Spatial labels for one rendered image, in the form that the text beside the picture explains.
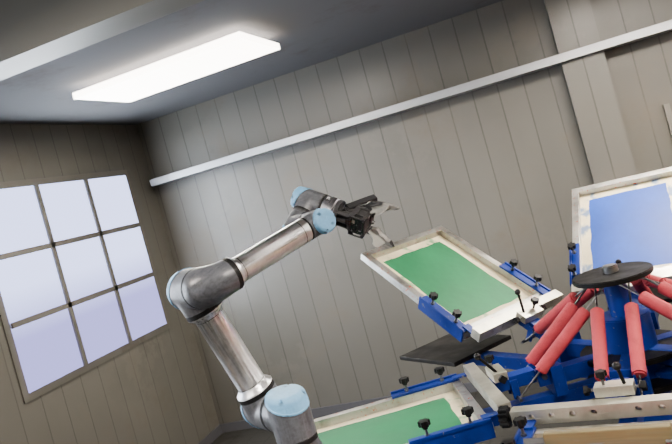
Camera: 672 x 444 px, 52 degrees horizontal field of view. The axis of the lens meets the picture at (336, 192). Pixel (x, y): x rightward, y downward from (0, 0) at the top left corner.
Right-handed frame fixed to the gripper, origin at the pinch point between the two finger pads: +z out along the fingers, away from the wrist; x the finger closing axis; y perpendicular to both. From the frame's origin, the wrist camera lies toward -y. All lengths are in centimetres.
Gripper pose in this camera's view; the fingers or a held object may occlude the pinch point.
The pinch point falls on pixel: (398, 226)
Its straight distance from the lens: 213.0
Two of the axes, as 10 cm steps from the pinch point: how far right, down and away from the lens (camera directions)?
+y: -4.6, 4.8, -7.5
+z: 8.9, 3.0, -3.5
